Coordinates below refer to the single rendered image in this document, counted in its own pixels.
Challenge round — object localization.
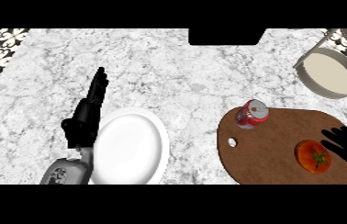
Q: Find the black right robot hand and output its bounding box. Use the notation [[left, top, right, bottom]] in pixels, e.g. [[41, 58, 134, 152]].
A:
[[321, 126, 347, 162]]

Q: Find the red tomato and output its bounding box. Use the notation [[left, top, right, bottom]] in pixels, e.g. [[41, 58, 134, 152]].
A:
[[294, 140, 333, 174]]

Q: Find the brown wooden cutting board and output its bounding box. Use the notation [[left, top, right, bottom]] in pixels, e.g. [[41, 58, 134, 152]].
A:
[[216, 106, 347, 185]]

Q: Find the red and white can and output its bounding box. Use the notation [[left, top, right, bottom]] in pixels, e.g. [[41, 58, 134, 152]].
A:
[[235, 98, 271, 130]]

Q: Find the black appliance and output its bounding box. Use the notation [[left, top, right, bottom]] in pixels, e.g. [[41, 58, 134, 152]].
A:
[[188, 28, 269, 46]]

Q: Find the white plate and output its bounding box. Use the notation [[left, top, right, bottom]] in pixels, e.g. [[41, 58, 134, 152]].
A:
[[89, 106, 172, 185]]

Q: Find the black and white patterned tile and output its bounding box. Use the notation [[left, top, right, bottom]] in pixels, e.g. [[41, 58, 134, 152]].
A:
[[0, 28, 32, 73]]

